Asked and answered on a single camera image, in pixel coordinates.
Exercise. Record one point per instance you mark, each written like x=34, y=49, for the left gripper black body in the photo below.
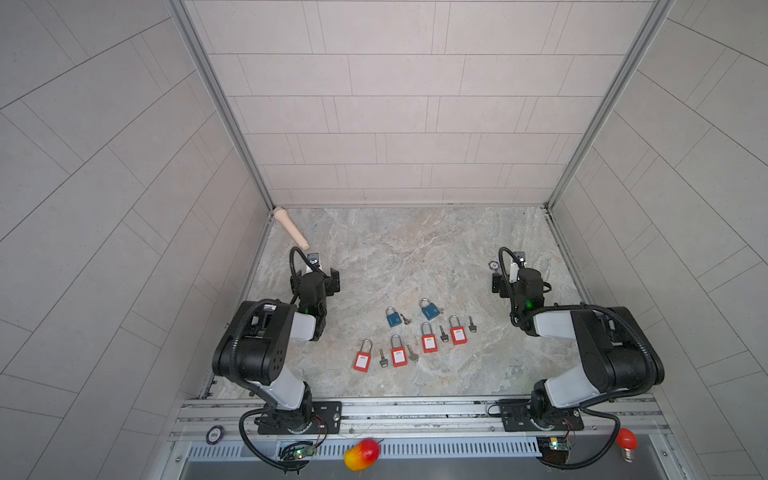
x=328, y=285

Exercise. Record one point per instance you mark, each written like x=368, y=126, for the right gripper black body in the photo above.
x=507, y=289

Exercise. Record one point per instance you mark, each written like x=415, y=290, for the blue padlock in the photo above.
x=393, y=317
x=429, y=309

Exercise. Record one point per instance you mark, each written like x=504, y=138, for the red padlock with label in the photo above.
x=428, y=339

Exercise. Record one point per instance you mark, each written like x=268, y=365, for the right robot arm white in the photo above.
x=616, y=360

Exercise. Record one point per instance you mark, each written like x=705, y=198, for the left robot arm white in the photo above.
x=252, y=352

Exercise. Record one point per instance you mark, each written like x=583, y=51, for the beige cylinder peg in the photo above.
x=283, y=218

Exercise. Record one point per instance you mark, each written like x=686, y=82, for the red yellow mango toy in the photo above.
x=363, y=455

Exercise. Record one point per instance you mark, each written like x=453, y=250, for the round black white badge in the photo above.
x=214, y=435

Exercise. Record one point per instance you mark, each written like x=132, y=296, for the red light bulb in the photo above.
x=628, y=443

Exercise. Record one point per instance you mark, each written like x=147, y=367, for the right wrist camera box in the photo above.
x=517, y=260

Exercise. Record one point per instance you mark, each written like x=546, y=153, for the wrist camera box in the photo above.
x=312, y=262
x=517, y=260

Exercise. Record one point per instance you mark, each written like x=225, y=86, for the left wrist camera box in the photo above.
x=312, y=262

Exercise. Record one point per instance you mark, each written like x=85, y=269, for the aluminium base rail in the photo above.
x=412, y=428

